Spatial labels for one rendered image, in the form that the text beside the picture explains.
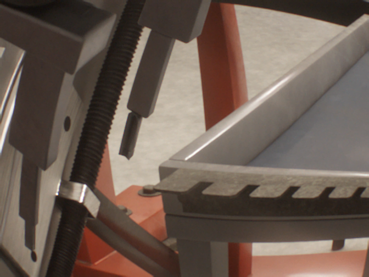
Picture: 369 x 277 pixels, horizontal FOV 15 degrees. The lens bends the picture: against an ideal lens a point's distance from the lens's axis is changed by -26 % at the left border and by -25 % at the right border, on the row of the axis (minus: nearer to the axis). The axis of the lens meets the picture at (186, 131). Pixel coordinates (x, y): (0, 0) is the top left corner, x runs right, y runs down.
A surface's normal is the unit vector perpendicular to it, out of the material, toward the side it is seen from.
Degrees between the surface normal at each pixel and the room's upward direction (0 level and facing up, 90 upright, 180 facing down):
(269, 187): 0
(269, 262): 0
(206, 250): 90
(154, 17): 97
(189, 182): 0
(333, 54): 90
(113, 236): 137
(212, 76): 90
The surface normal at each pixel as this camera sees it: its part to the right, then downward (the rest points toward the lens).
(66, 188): -0.36, -0.51
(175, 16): -0.47, 0.43
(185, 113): -0.08, -0.94
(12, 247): 0.88, 0.08
